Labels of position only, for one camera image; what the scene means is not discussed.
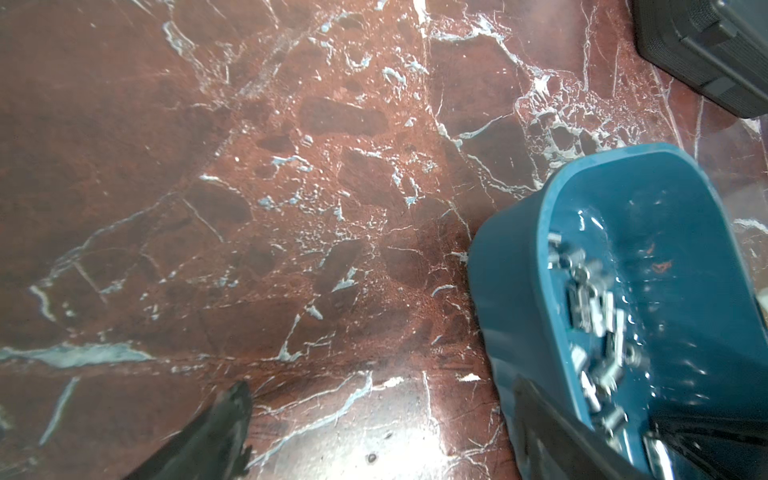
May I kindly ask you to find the teal plastic storage box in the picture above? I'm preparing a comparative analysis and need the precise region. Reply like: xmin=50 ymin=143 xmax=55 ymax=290
xmin=468 ymin=144 xmax=767 ymax=479

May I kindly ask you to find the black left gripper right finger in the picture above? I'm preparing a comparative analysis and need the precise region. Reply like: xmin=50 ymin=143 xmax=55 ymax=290
xmin=512 ymin=377 xmax=650 ymax=480

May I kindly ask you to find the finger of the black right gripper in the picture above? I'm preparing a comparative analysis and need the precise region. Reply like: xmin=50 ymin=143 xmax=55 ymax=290
xmin=647 ymin=416 xmax=767 ymax=479

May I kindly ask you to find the black plastic tool case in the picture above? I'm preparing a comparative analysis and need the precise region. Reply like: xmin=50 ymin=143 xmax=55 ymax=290
xmin=630 ymin=0 xmax=767 ymax=118

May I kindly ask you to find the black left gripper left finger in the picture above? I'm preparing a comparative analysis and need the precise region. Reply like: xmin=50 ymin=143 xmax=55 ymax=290
xmin=127 ymin=381 xmax=252 ymax=479

